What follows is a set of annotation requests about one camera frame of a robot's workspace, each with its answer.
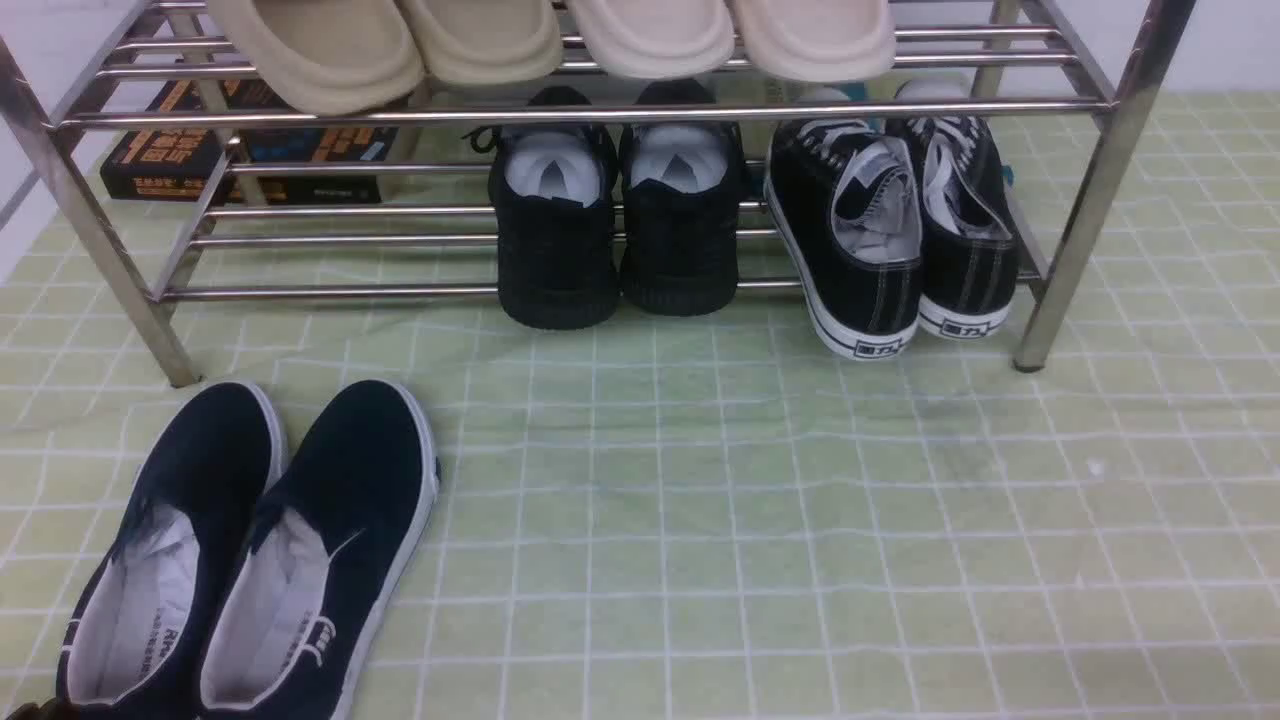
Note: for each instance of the black canvas sneaker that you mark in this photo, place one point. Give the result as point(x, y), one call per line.
point(971, 246)
point(844, 197)

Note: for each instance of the stainless steel shoe rack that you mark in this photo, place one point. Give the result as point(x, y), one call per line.
point(158, 70)

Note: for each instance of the green checkered cloth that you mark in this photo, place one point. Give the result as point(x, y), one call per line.
point(714, 517)

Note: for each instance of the black knit sneaker right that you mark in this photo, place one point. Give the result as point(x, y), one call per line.
point(682, 183)

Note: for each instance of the black knit sneaker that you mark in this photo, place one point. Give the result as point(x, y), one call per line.
point(551, 188)
point(682, 183)

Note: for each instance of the black knit sneaker left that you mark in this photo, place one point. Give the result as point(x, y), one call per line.
point(551, 188)

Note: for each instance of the cream slipper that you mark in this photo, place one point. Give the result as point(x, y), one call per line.
point(825, 42)
point(655, 39)

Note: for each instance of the navy slip-on shoe right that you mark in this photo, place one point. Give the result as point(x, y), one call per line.
point(328, 543)

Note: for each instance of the navy slip-on shoe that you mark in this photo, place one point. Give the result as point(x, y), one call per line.
point(328, 543)
point(138, 633)

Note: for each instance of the green blue book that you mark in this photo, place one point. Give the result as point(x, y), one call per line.
point(780, 95)

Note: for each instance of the beige slipper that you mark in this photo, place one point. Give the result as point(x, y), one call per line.
point(326, 58)
point(485, 43)

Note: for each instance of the cream slipper far right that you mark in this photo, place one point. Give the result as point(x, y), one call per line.
point(825, 42)

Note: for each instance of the beige slipper far left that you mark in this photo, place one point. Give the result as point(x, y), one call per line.
point(326, 58)

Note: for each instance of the black orange book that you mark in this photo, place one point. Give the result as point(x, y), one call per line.
point(174, 164)

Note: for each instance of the navy slip-on shoe left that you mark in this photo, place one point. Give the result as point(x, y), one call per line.
point(138, 633)

